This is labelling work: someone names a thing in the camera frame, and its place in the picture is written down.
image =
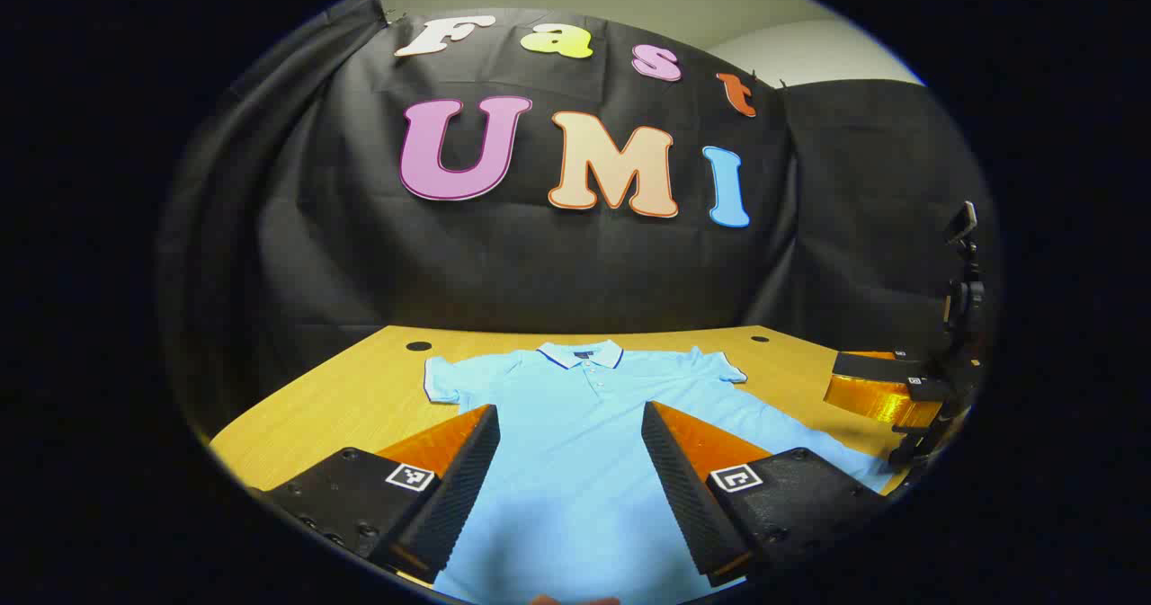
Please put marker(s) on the light blue polo T-shirt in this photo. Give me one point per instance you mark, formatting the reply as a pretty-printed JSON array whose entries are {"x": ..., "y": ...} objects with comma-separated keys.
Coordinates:
[{"x": 575, "y": 425}]

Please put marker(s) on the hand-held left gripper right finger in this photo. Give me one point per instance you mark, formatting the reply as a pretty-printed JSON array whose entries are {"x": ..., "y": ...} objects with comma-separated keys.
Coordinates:
[{"x": 674, "y": 475}]

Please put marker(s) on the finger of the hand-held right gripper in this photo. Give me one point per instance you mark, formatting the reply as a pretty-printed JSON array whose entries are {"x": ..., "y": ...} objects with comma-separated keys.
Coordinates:
[
  {"x": 877, "y": 400},
  {"x": 868, "y": 365}
]

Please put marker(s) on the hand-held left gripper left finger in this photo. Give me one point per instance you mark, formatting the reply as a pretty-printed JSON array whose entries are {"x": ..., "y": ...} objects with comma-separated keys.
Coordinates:
[{"x": 468, "y": 475}]

